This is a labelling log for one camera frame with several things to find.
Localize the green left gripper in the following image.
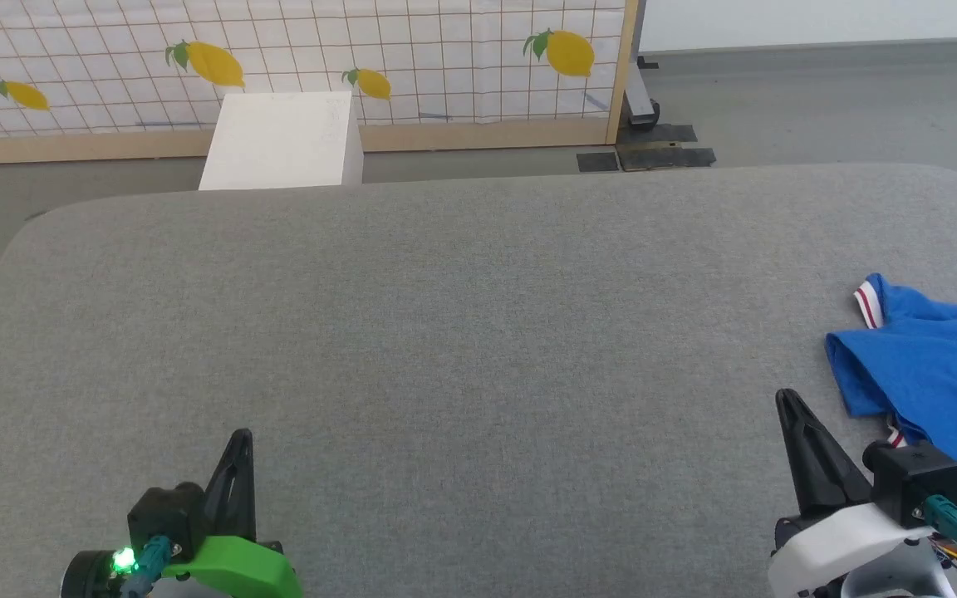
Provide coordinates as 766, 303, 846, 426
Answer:
160, 428, 306, 598

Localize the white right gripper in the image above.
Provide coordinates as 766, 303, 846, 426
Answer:
767, 387, 957, 598

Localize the blue garment white red trim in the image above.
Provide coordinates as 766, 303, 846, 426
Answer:
825, 272, 957, 492

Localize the grey fabric sofa cushion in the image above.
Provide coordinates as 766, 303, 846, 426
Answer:
0, 163, 957, 598

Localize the long black floor mat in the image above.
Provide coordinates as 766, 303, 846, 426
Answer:
616, 147, 717, 172

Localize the white rectangular box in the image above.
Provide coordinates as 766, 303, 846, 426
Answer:
198, 91, 366, 193

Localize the medium black floor mat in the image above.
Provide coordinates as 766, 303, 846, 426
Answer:
628, 124, 698, 145

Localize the grey partition foot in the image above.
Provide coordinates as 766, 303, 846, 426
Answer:
623, 53, 660, 128

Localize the wood-framed lemon print partition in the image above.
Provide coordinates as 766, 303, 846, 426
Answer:
0, 0, 642, 166

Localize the left camera cable teal plug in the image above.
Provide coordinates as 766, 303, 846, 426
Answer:
117, 535, 174, 598

